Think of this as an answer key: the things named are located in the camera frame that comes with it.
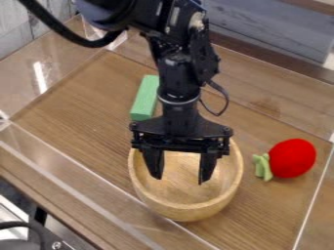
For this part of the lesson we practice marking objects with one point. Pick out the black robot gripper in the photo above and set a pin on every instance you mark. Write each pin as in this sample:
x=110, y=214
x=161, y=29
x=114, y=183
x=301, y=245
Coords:
x=198, y=136

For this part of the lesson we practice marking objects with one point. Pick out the green rectangular block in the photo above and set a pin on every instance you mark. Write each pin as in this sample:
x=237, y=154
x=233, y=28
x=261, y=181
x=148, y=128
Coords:
x=146, y=98

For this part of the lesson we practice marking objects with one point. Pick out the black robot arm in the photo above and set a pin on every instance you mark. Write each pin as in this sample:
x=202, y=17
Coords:
x=174, y=26

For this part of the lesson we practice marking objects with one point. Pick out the brown wooden bowl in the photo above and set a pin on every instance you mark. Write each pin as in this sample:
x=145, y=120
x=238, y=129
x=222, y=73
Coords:
x=177, y=196

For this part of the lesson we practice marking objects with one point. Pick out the red plush strawberry toy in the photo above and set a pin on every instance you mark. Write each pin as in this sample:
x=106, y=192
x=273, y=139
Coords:
x=287, y=161

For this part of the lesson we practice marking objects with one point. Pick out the clear acrylic front barrier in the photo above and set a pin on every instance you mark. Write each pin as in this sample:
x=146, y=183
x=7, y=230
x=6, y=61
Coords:
x=105, y=214

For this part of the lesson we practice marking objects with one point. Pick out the black metal table leg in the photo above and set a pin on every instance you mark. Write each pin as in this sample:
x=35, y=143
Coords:
x=49, y=239

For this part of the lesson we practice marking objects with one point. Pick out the grey sofa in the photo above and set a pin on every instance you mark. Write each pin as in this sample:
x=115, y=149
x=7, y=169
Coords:
x=277, y=25

